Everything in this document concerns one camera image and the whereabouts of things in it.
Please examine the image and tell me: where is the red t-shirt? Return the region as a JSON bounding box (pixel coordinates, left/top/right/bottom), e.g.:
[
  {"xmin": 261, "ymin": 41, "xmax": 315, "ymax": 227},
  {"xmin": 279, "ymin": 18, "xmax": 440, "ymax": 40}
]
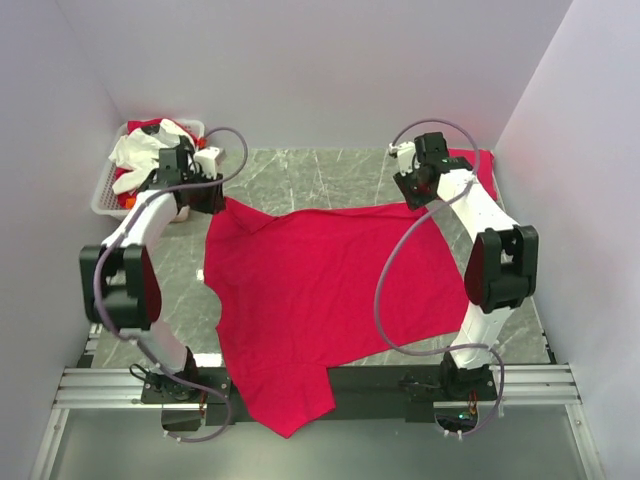
[
  {"xmin": 204, "ymin": 199, "xmax": 468, "ymax": 437},
  {"xmin": 115, "ymin": 118, "xmax": 201, "ymax": 209},
  {"xmin": 449, "ymin": 149, "xmax": 498, "ymax": 200}
]

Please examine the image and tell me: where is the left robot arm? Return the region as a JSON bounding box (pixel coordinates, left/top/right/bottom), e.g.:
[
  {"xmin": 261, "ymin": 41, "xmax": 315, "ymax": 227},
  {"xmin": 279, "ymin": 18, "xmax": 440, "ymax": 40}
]
[{"xmin": 79, "ymin": 146, "xmax": 224, "ymax": 402}]

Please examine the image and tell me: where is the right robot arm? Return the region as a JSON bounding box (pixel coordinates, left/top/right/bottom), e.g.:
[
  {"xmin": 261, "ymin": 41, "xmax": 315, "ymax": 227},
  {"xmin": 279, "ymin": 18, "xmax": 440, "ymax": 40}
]
[{"xmin": 388, "ymin": 132, "xmax": 539, "ymax": 399}]

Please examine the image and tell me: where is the folded red t-shirt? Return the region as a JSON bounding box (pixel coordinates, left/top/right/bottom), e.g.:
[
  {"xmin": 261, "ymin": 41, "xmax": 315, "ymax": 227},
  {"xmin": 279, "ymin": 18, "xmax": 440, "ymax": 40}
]
[{"xmin": 449, "ymin": 149, "xmax": 498, "ymax": 200}]

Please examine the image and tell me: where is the red t-shirt in basket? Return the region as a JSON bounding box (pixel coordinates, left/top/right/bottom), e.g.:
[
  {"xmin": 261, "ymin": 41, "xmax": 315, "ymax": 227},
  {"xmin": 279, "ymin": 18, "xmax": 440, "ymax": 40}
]
[{"xmin": 115, "ymin": 118, "xmax": 201, "ymax": 209}]

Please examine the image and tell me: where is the white plastic laundry basket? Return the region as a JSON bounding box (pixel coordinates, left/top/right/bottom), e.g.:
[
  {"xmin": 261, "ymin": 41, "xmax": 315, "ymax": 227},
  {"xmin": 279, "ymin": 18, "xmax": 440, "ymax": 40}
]
[{"xmin": 90, "ymin": 119, "xmax": 207, "ymax": 224}]

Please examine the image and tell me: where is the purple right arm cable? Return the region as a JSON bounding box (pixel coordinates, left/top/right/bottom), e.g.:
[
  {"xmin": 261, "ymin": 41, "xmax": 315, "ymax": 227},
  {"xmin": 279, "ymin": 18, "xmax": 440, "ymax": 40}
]
[{"xmin": 374, "ymin": 118, "xmax": 506, "ymax": 440}]

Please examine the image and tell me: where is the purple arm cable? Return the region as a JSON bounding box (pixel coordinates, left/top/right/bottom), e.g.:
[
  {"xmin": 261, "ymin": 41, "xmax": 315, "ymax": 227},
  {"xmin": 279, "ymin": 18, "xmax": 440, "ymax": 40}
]
[
  {"xmin": 92, "ymin": 126, "xmax": 250, "ymax": 445},
  {"xmin": 374, "ymin": 118, "xmax": 506, "ymax": 440}
]

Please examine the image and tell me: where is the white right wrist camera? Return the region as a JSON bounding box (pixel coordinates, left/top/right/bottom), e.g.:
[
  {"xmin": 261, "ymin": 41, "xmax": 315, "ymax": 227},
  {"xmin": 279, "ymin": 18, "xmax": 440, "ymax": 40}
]
[{"xmin": 387, "ymin": 141, "xmax": 416, "ymax": 176}]

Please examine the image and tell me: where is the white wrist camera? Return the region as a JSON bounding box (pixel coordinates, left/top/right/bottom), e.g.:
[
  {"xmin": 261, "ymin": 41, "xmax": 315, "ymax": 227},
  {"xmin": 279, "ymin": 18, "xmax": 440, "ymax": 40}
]
[
  {"xmin": 387, "ymin": 141, "xmax": 416, "ymax": 176},
  {"xmin": 193, "ymin": 146, "xmax": 226, "ymax": 180}
]

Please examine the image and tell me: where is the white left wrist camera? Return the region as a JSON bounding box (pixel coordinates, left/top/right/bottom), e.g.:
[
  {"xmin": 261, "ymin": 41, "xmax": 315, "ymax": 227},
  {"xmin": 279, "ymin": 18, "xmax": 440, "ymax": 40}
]
[{"xmin": 193, "ymin": 146, "xmax": 226, "ymax": 180}]

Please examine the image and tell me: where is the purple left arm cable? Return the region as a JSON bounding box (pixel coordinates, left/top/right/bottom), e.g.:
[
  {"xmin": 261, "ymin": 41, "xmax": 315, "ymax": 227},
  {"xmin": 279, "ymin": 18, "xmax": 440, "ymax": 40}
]
[{"xmin": 92, "ymin": 126, "xmax": 250, "ymax": 445}]

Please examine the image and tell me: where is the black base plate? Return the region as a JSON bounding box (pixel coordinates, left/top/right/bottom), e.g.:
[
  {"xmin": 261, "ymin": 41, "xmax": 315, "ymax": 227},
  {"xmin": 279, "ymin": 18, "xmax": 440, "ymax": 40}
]
[{"xmin": 140, "ymin": 365, "xmax": 501, "ymax": 432}]

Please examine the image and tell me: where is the aluminium rail frame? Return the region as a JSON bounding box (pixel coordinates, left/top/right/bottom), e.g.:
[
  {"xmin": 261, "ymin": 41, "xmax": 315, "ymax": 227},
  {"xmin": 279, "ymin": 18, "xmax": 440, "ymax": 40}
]
[{"xmin": 31, "ymin": 360, "xmax": 605, "ymax": 479}]

